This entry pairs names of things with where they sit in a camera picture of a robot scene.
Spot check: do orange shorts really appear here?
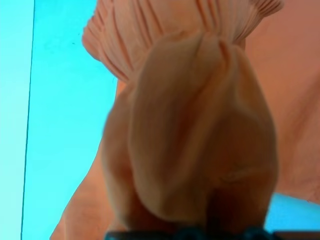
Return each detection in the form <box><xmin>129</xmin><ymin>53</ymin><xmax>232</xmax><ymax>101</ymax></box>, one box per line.
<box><xmin>49</xmin><ymin>0</ymin><xmax>320</xmax><ymax>240</ymax></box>

